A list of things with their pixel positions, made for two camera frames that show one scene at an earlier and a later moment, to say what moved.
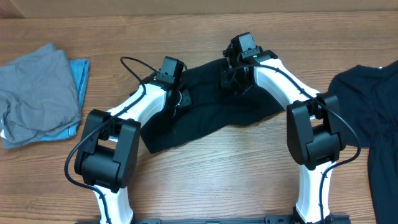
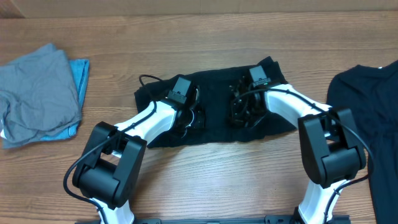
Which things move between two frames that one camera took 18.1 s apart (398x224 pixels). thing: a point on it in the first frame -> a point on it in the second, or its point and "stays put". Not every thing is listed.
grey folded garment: [37, 92] stays put
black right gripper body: [228, 79] -> [239, 104]
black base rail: [270, 219] stays put
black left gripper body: [183, 99] -> [194, 120]
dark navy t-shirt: [367, 98] stays put
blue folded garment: [81, 70] stays put
